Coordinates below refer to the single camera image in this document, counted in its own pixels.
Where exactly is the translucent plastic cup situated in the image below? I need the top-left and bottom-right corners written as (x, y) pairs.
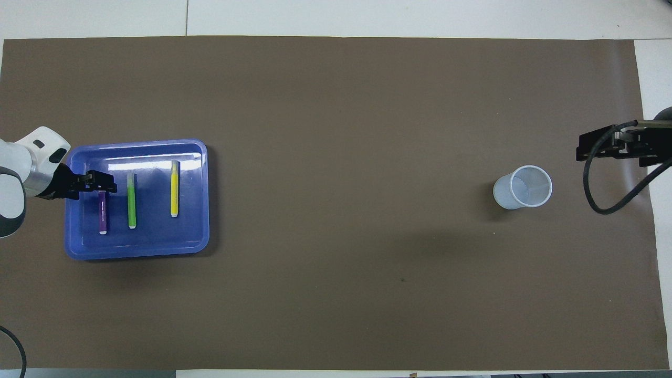
top-left (492, 165), bottom-right (553, 210)

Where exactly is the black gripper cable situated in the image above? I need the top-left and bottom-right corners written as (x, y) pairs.
top-left (583, 121), bottom-right (672, 215)
top-left (0, 325), bottom-right (28, 378)

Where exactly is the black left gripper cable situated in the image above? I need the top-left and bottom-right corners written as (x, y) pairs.
top-left (0, 325), bottom-right (28, 378)

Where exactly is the brown table mat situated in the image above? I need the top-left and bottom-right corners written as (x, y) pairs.
top-left (0, 36), bottom-right (657, 371)

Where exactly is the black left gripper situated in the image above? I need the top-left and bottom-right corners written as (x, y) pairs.
top-left (36, 164), bottom-right (118, 201)

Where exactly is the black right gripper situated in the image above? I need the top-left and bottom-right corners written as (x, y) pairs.
top-left (576, 107), bottom-right (672, 167)

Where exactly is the blue plastic tray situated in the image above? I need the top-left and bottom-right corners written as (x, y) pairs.
top-left (64, 138), bottom-right (210, 261)

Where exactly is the green highlighter pen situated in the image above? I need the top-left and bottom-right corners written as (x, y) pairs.
top-left (127, 173), bottom-right (138, 229)

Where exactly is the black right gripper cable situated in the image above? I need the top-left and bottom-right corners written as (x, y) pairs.
top-left (583, 121), bottom-right (672, 215)

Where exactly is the yellow highlighter pen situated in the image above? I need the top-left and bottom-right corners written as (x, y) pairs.
top-left (170, 160), bottom-right (181, 218)

